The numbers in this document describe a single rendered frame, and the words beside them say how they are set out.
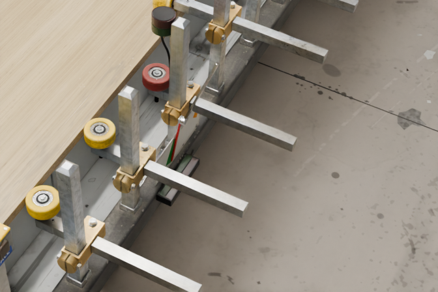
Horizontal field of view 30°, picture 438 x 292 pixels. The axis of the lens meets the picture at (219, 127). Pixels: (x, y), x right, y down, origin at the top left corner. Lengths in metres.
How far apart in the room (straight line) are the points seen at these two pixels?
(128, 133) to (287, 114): 1.56
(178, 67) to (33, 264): 0.63
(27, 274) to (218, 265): 0.93
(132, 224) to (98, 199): 0.19
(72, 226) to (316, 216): 1.43
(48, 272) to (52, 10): 0.76
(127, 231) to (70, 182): 0.45
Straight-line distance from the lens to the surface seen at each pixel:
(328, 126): 3.40
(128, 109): 1.87
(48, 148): 2.06
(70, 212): 1.81
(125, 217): 2.17
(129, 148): 1.97
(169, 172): 2.07
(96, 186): 2.33
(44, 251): 2.22
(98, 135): 2.07
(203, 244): 2.97
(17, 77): 2.24
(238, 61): 2.58
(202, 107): 2.20
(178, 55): 2.05
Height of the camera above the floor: 2.46
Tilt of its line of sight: 48 degrees down
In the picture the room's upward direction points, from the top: 6 degrees clockwise
